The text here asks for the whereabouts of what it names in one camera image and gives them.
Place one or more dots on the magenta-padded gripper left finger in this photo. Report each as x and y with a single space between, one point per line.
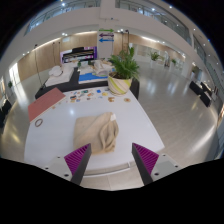
78 159

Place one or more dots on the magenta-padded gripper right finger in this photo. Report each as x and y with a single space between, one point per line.
146 159

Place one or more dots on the beige knitted towel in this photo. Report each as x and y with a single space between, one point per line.
90 133

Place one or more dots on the small wooden piece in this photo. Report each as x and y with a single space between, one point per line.
111 99
53 107
127 99

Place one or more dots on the sheet of colourful stickers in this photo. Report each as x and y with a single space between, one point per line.
85 95

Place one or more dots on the large pink flat board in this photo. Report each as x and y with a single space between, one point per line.
45 103

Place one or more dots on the potted plant in striped pot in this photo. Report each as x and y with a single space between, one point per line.
118 85

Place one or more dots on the black low display platform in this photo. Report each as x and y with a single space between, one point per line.
76 78

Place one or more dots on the white architectural model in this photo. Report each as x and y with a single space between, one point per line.
60 78

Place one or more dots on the group of black chairs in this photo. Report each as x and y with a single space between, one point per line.
196 88
6 106

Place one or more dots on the small distant potted plant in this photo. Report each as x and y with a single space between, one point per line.
154 56

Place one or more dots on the black piano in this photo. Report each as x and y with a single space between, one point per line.
78 51

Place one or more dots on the white pillar with arrow signs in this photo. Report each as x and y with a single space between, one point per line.
106 50

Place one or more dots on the black floor lamp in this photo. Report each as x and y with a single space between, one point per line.
36 45

